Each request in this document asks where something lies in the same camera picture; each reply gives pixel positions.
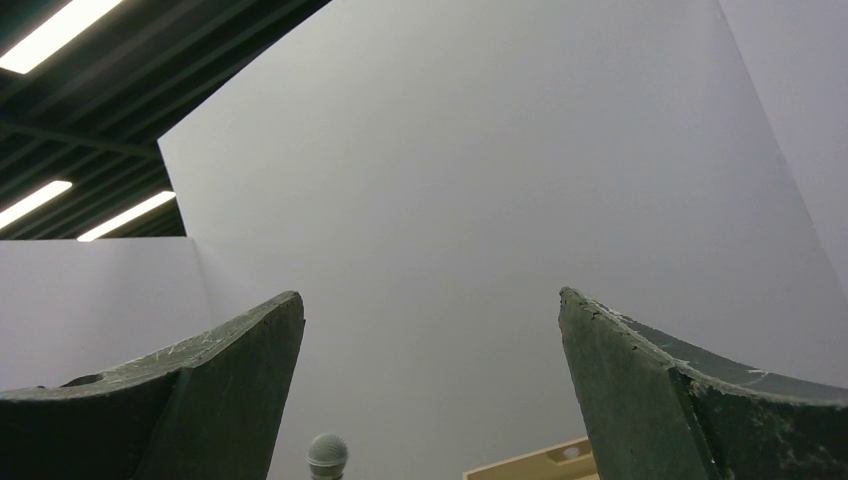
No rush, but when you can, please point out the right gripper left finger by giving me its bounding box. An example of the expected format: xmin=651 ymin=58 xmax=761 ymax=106
xmin=1 ymin=291 xmax=305 ymax=479

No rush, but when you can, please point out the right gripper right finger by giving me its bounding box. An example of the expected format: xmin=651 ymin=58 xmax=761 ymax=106
xmin=558 ymin=287 xmax=847 ymax=479

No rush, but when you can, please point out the glitter silver microphone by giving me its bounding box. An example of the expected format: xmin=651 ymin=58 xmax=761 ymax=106
xmin=307 ymin=433 xmax=349 ymax=480

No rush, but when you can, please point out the tan plastic tool case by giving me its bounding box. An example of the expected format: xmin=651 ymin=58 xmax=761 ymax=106
xmin=463 ymin=437 xmax=600 ymax=480

